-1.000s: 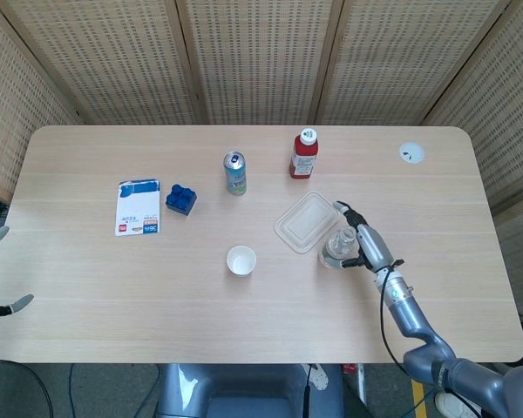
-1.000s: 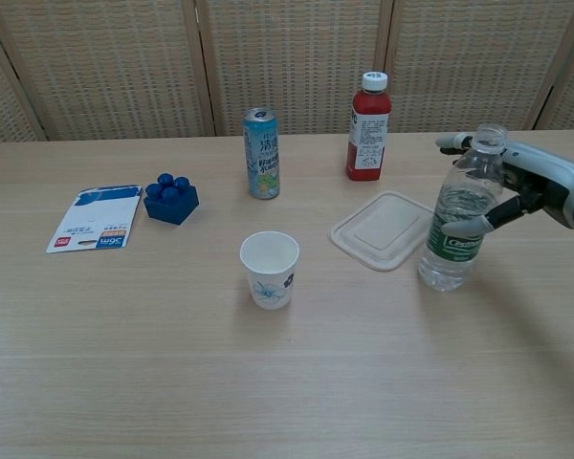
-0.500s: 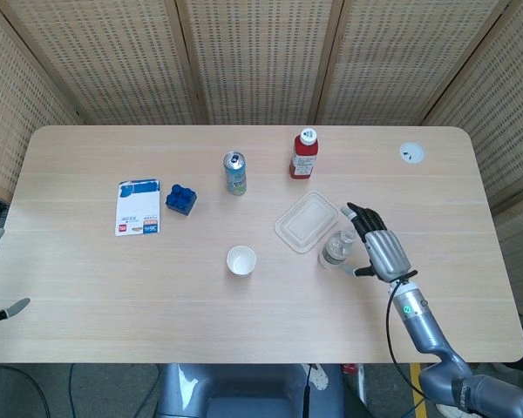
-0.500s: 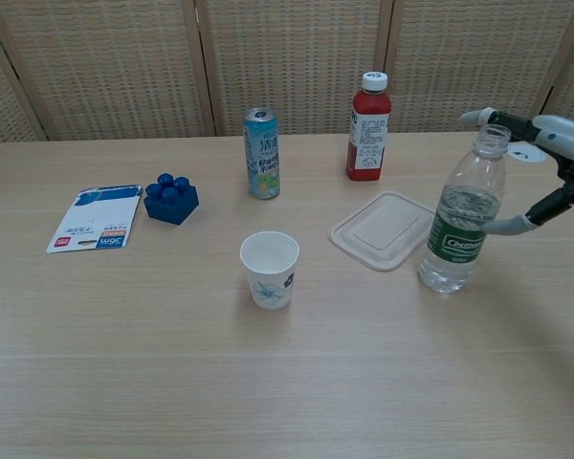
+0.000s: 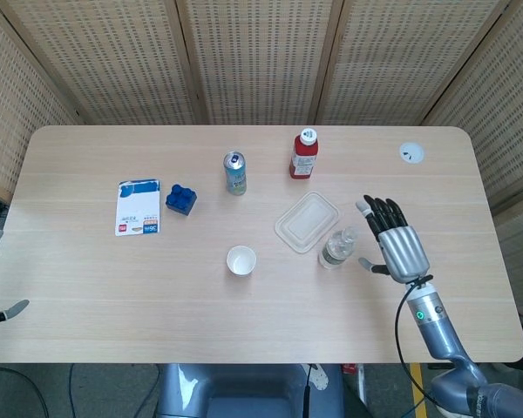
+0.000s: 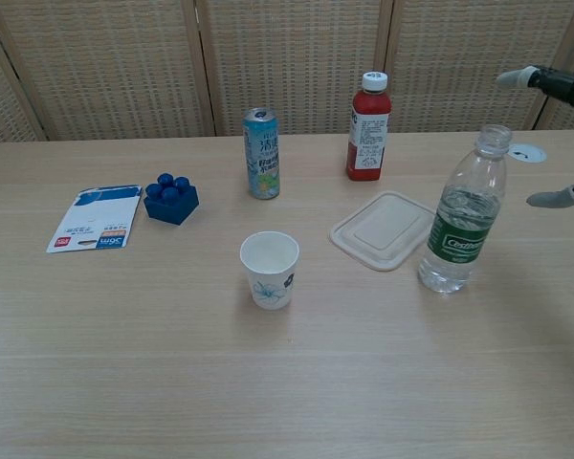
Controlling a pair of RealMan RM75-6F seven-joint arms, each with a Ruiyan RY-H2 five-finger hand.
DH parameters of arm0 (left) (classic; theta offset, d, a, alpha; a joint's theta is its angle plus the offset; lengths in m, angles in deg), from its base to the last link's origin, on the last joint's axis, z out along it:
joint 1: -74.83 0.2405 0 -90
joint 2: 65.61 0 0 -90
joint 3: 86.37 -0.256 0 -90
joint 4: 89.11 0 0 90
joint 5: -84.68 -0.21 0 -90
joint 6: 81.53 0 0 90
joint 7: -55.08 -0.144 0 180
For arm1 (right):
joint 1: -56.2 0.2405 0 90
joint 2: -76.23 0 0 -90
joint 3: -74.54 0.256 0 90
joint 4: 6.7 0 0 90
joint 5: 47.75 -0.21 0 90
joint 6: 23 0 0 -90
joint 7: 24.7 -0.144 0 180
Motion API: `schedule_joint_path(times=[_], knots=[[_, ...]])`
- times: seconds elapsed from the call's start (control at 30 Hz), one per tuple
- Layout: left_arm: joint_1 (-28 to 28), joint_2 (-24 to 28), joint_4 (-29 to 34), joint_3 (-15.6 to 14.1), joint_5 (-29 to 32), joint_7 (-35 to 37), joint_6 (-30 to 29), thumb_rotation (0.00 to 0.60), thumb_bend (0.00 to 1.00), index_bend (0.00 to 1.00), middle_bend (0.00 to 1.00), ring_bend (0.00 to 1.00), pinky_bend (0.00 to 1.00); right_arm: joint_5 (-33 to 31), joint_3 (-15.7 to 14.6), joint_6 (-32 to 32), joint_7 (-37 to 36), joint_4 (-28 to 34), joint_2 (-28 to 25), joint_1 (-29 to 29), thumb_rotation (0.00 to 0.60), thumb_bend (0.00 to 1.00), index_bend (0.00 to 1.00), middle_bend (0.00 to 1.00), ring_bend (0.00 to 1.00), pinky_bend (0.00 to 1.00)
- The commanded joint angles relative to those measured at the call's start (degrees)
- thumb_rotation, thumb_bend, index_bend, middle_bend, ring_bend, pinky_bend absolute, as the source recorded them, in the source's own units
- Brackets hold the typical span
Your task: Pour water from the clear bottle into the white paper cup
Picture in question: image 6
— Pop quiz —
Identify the beige container lid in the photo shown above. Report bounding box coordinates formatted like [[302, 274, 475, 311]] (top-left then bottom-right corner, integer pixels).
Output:
[[327, 190, 437, 273]]

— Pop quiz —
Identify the blue toy building block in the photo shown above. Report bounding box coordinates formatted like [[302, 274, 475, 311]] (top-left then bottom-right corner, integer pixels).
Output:
[[143, 172, 201, 227]]

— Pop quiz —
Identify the transparent plastic water bottle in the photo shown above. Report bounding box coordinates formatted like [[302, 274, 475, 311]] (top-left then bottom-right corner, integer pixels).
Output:
[[417, 123, 515, 295]]

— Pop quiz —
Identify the red juice bottle white cap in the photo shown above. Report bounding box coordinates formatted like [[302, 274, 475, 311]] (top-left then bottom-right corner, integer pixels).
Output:
[[345, 71, 394, 184]]

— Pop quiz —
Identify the woven wooden folding screen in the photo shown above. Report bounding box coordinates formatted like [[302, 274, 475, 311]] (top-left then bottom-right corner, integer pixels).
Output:
[[0, 0, 574, 148]]

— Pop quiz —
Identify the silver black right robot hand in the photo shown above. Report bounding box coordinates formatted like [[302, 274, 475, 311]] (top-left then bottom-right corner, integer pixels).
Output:
[[496, 66, 574, 209]]

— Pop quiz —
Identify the white blue cardboard package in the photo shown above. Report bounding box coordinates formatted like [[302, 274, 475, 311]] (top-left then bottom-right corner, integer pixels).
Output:
[[45, 185, 144, 255]]

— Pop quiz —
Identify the white paper cup blue flower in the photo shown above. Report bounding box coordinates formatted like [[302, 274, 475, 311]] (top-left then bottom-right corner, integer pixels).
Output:
[[238, 230, 301, 312]]

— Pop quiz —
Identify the light blue drink can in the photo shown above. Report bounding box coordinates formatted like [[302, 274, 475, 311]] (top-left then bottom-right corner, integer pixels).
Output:
[[241, 107, 283, 201]]

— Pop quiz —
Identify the white round cable grommet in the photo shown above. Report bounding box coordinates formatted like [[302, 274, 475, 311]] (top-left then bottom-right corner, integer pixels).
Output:
[[505, 143, 548, 164]]

